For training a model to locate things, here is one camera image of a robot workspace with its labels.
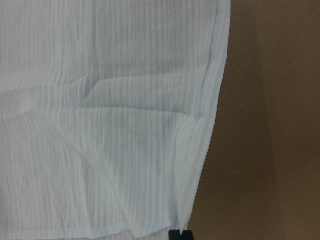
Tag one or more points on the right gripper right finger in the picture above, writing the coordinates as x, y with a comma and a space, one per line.
187, 235

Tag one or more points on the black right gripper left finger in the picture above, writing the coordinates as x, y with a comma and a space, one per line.
174, 234

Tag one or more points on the light blue button shirt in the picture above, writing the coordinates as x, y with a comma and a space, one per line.
107, 109

